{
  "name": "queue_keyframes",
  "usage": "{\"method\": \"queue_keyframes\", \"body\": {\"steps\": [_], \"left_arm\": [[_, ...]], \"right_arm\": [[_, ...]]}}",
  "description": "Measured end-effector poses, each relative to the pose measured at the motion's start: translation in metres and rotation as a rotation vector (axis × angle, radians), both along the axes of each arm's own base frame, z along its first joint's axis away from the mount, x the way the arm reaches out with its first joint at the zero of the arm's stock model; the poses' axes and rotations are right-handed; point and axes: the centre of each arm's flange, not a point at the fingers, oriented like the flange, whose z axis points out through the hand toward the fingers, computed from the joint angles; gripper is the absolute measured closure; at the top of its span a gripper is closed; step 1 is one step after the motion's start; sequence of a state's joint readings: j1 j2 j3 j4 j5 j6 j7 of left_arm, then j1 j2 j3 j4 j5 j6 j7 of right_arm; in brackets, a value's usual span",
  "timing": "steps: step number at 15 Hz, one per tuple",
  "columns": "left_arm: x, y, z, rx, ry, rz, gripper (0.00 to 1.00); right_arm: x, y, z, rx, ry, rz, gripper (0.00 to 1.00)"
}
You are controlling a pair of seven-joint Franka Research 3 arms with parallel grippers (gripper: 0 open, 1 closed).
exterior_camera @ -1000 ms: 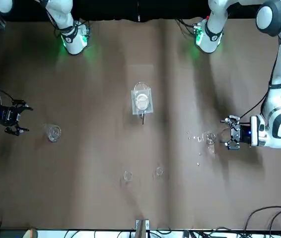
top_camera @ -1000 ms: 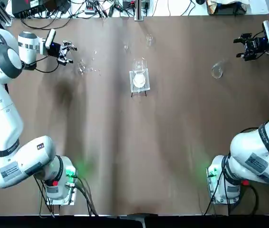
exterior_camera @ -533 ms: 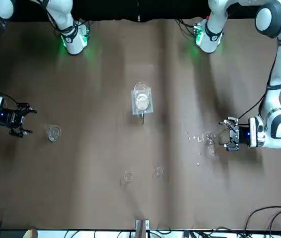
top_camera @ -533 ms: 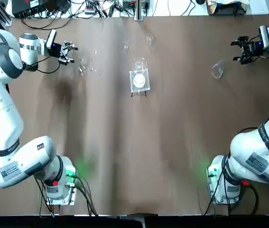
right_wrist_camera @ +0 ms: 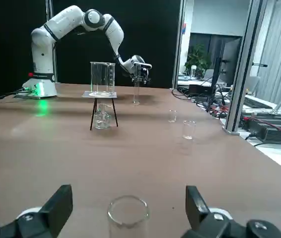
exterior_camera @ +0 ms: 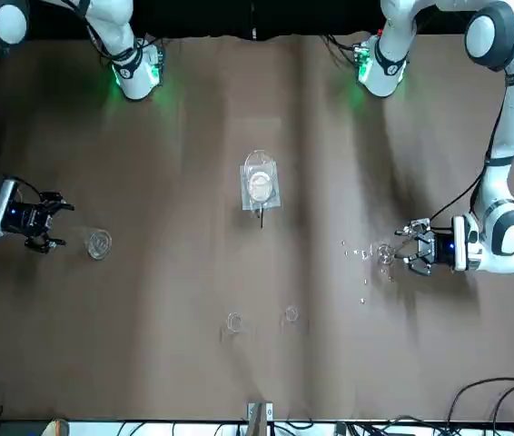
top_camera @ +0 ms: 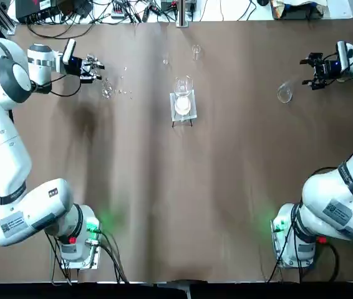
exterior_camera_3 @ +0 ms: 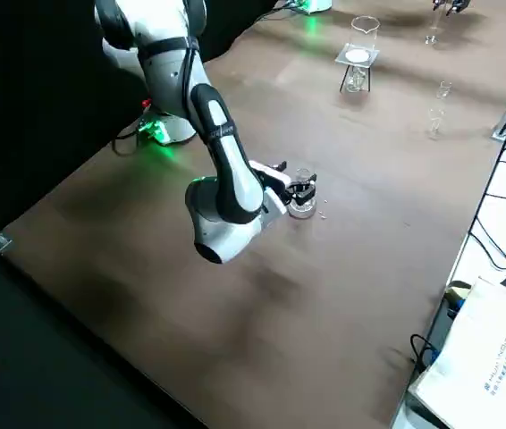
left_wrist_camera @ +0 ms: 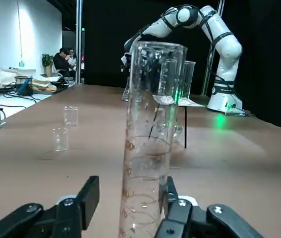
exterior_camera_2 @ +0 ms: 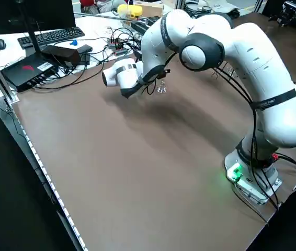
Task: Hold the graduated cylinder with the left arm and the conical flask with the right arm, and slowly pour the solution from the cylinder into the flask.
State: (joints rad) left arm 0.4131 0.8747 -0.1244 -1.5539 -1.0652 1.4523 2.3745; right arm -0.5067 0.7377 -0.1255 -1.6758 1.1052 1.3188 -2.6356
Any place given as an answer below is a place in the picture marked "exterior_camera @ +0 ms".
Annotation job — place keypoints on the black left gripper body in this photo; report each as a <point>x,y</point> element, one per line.
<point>441,249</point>

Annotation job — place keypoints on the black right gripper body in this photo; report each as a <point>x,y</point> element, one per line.
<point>23,219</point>

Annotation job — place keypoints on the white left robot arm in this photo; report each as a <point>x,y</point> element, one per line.
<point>511,113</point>

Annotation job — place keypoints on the aluminium camera post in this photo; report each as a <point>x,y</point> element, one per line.
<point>257,418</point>

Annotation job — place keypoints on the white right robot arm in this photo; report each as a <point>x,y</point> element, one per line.
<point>125,45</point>

